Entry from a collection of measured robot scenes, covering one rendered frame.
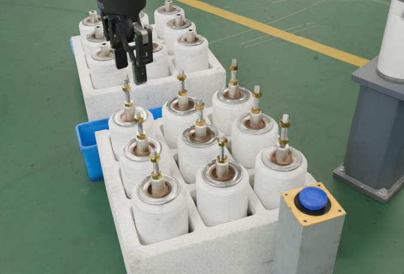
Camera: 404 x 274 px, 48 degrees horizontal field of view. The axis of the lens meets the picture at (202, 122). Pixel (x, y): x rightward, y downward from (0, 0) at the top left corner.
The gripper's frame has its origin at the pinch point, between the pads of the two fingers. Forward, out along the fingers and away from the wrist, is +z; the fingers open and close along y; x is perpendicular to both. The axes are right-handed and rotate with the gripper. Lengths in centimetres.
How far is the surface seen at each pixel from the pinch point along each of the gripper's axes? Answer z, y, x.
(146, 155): 17.6, 2.3, 0.0
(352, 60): 42, -29, 101
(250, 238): 28.0, 22.5, 9.0
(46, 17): 42, -140, 25
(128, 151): 17.6, -1.1, -2.1
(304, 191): 10.0, 31.8, 10.6
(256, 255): 33.1, 22.8, 10.4
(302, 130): 43, -9, 56
